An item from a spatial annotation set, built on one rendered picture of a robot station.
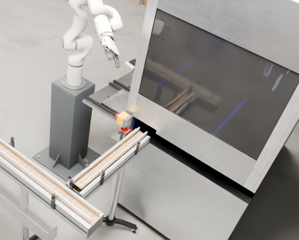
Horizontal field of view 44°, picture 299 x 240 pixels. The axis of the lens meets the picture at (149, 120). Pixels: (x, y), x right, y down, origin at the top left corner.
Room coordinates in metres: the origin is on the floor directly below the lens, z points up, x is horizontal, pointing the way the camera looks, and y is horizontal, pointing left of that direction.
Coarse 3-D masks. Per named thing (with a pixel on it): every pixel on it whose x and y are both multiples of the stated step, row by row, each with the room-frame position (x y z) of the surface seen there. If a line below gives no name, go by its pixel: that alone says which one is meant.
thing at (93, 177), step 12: (132, 132) 1.86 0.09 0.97; (120, 144) 1.74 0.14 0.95; (132, 144) 1.75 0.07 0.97; (144, 144) 1.85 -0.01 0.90; (108, 156) 1.63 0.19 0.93; (120, 156) 1.65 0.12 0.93; (132, 156) 1.73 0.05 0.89; (84, 168) 1.48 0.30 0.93; (96, 168) 1.51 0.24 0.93; (108, 168) 1.53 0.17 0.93; (120, 168) 1.61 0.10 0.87; (84, 180) 1.39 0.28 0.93; (96, 180) 1.41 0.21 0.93; (108, 180) 1.51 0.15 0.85; (84, 192) 1.30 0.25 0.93
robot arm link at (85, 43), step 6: (78, 36) 2.39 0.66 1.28; (84, 36) 2.41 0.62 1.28; (90, 36) 2.45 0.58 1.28; (78, 42) 2.35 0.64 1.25; (84, 42) 2.37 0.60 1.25; (90, 42) 2.40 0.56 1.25; (78, 48) 2.35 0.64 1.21; (84, 48) 2.37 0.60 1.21; (90, 48) 2.39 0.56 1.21; (72, 54) 2.39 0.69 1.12; (78, 54) 2.39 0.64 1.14; (84, 54) 2.38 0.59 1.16; (72, 60) 2.34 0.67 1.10; (78, 60) 2.35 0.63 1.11; (72, 66) 2.34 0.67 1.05; (78, 66) 2.35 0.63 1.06
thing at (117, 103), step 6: (120, 90) 2.38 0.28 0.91; (114, 96) 2.31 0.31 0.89; (120, 96) 2.35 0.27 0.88; (126, 96) 2.37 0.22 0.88; (102, 102) 2.17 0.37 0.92; (108, 102) 2.23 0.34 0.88; (114, 102) 2.25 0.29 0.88; (120, 102) 2.27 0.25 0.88; (126, 102) 2.29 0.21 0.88; (108, 108) 2.14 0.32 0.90; (114, 108) 2.18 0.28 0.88; (120, 108) 2.20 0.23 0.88; (126, 108) 2.22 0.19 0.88
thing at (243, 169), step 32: (160, 0) 1.97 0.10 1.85; (192, 0) 1.89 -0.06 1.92; (224, 0) 1.82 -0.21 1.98; (256, 0) 1.76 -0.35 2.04; (288, 0) 1.70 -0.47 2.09; (224, 32) 1.80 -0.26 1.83; (256, 32) 1.73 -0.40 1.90; (288, 32) 1.67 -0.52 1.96; (288, 64) 1.65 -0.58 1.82; (160, 128) 1.88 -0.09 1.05; (192, 128) 1.79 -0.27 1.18; (288, 128) 1.58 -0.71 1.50; (224, 160) 1.68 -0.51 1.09; (256, 160) 1.61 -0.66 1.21
